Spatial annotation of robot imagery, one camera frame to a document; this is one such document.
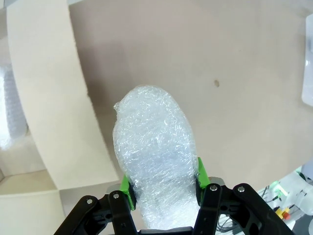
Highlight red yellow emergency stop button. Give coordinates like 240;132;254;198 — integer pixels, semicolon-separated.
276;207;291;221

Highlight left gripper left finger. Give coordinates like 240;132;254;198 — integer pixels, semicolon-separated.
56;175;136;235

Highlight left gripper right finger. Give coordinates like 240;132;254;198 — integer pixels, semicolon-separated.
193;156;294;235

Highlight brown cardboard box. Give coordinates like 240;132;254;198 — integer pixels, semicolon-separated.
0;0;121;235

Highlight bubble-wrapped clock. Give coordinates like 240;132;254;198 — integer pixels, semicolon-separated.
112;84;199;230
0;64;27;150

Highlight thin grey cables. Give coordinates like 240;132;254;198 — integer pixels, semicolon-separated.
216;214;237;233

